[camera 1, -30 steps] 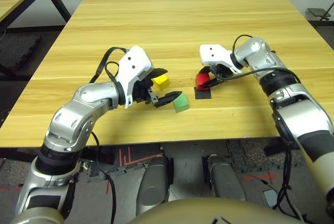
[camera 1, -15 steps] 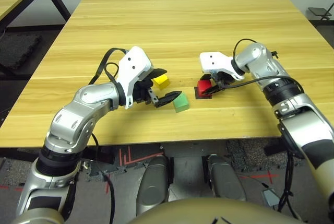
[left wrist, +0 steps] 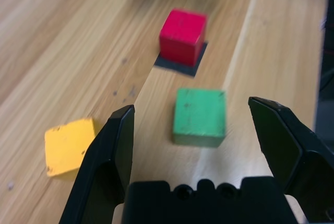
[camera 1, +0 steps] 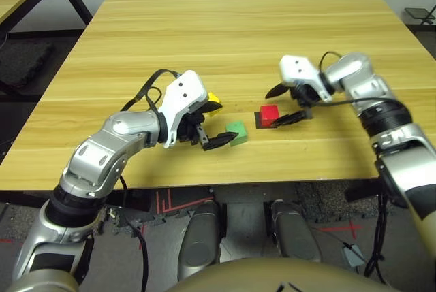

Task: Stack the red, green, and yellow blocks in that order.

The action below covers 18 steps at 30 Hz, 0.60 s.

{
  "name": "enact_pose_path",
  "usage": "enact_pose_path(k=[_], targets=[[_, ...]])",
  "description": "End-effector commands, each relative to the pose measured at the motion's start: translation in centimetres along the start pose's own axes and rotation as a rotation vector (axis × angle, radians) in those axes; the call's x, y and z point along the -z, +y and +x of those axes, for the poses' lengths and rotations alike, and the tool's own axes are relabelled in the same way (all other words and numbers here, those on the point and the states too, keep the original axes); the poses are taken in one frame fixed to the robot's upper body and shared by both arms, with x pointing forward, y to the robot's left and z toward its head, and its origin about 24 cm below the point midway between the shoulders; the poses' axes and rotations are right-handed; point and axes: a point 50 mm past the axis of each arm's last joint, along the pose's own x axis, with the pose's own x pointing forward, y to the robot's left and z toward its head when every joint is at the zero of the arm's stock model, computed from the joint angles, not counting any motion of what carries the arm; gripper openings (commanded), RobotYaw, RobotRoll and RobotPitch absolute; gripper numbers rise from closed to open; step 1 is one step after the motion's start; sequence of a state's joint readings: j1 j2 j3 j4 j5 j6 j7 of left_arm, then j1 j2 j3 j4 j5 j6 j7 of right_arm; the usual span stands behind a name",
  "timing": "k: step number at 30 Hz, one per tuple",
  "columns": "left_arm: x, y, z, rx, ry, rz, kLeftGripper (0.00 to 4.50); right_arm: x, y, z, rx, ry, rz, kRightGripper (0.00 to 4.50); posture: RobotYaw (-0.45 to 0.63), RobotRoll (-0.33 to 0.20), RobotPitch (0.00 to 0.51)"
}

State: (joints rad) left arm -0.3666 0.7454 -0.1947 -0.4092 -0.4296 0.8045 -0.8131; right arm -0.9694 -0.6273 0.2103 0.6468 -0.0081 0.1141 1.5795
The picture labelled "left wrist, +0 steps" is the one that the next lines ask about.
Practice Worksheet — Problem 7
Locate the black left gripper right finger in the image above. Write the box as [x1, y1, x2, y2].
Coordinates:
[248, 97, 334, 222]

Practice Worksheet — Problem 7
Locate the red wooden block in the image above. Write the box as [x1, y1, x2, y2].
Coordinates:
[159, 9, 209, 67]

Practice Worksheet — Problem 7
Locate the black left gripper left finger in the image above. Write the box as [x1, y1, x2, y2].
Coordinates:
[58, 104, 136, 224]

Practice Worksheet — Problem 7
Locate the green wooden block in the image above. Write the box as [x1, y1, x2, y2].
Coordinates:
[172, 87, 226, 148]

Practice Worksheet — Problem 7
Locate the yellow wooden block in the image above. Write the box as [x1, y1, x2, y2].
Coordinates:
[44, 118, 97, 182]

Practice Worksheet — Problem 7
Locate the black square marker patch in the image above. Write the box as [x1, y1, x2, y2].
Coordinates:
[153, 40, 209, 78]

